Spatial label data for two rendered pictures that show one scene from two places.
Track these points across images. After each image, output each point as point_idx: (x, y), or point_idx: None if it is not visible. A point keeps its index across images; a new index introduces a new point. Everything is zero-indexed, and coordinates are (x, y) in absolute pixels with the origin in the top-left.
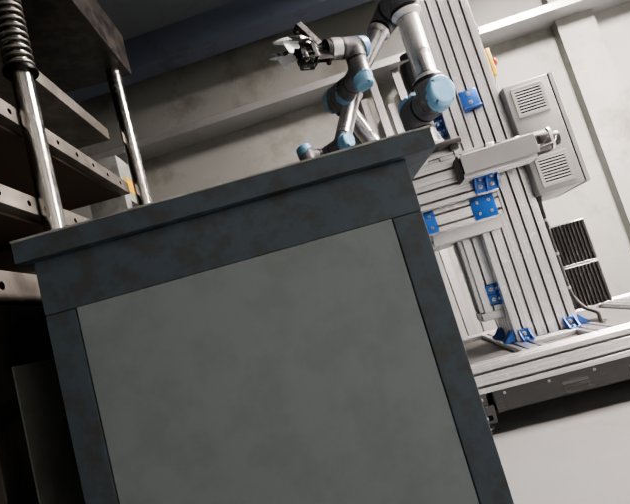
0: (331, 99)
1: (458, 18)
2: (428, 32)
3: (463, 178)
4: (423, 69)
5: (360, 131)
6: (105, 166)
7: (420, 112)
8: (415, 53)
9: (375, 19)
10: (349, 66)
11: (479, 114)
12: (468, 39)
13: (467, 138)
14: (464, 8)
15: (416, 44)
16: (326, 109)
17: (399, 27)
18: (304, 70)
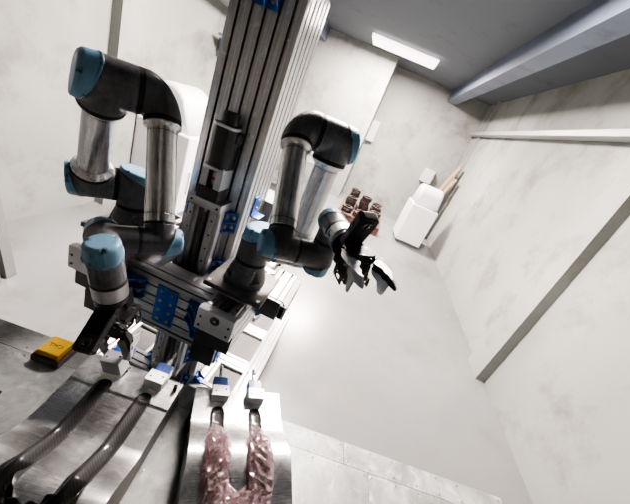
0: (108, 94)
1: (287, 122)
2: (275, 125)
3: (272, 319)
4: (311, 232)
5: (102, 147)
6: None
7: (282, 262)
8: (317, 215)
9: (310, 139)
10: (328, 255)
11: (252, 218)
12: (279, 147)
13: (240, 239)
14: (292, 114)
15: (322, 207)
16: (73, 91)
17: (323, 178)
18: (337, 281)
